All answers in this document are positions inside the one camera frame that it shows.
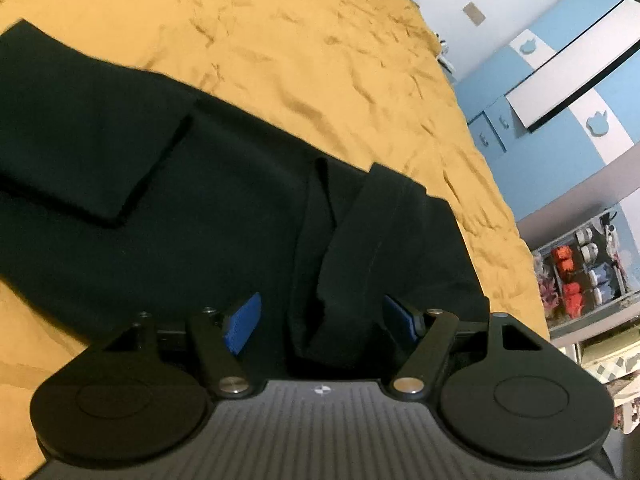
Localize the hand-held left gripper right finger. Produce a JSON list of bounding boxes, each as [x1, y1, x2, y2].
[[381, 294, 552, 397]]

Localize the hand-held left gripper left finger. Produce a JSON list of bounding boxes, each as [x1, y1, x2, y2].
[[104, 291, 264, 400]]

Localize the black pants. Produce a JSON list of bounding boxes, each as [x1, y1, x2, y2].
[[0, 17, 492, 382]]

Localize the storage rack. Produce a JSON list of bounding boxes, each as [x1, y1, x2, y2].
[[530, 207, 640, 332]]

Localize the blue and white wardrobe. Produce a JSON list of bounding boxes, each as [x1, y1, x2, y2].
[[454, 0, 640, 222]]

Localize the yellow blanket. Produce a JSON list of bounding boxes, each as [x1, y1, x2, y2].
[[0, 0, 552, 480]]

